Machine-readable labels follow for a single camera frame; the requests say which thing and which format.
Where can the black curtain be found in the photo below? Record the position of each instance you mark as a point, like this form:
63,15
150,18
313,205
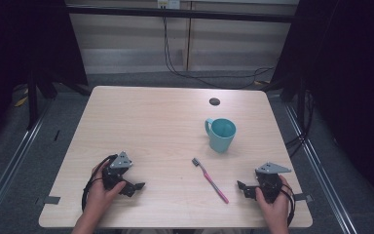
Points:
347,81
22,42

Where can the grey tape strip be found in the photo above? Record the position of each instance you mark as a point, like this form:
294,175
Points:
52,200
302,197

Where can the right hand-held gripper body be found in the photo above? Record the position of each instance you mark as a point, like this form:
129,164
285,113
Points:
269,182

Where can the black metal stand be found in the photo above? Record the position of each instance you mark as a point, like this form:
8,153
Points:
32,100

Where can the teal cup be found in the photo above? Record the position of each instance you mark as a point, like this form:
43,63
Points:
220,135

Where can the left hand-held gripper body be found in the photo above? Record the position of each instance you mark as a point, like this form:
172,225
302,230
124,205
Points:
120,161

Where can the white wall outlet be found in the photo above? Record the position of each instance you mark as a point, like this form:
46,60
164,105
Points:
168,3

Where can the person's left hand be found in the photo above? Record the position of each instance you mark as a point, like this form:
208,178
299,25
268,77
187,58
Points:
100,198

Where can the yellow floor scrap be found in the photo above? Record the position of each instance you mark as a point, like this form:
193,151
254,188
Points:
21,101

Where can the pink toothbrush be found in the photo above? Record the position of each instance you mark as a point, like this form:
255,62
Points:
212,183

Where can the metal floor rail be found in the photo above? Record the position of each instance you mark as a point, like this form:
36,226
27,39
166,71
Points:
11,162
321,175

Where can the dark round table grommet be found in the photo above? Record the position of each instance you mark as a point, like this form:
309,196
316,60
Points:
214,101

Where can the black horizontal bar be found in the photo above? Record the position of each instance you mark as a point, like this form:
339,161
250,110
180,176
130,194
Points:
181,13

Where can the person's right hand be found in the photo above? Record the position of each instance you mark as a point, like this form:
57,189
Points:
274,209

